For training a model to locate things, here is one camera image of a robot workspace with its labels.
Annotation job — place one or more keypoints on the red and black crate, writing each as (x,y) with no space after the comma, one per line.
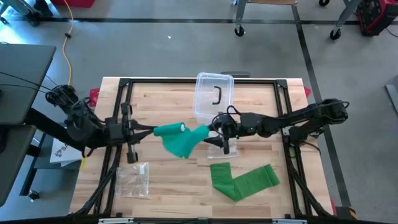
(377,15)

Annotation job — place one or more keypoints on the red plastic tag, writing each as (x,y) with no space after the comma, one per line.
(307,91)
(94,97)

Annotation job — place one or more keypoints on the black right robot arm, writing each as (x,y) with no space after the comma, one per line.
(295,119)

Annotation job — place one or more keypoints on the grey metal cart base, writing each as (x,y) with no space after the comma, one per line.
(18,7)

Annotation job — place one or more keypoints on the red bin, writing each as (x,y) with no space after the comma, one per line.
(74,3)

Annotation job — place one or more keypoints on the dark grey desk panel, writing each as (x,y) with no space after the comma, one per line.
(12,161)

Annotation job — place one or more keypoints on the flat clear plastic bag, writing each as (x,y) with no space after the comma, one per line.
(132,180)

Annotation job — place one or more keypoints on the black caster wheel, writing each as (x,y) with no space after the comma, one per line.
(324,2)

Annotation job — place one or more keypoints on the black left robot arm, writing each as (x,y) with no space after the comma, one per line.
(84,127)

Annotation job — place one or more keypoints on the grey metal bar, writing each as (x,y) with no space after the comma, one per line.
(392,98)

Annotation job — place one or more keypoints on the teal bandage roll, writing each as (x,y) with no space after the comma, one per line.
(169,129)

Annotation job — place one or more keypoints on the grey cart leg with caster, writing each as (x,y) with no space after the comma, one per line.
(240,15)
(335,34)

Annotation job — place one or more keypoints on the grey desk top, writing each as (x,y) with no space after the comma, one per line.
(25,81)

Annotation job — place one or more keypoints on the green bandage strip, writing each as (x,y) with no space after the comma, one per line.
(242,186)

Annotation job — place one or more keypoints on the small black caster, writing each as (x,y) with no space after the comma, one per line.
(33,195)

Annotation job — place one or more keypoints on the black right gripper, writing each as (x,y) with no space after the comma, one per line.
(228,127)

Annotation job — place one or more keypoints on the crumpled clear plastic bag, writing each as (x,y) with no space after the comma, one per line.
(233,152)

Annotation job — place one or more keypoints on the clear plastic container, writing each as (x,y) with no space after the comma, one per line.
(205,102)

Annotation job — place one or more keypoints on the silver frame bracket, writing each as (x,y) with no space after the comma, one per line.
(289,221)
(115,221)

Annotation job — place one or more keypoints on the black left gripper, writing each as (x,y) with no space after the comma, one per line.
(118,132)

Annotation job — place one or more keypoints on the white printed sheet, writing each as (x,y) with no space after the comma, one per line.
(63,152)

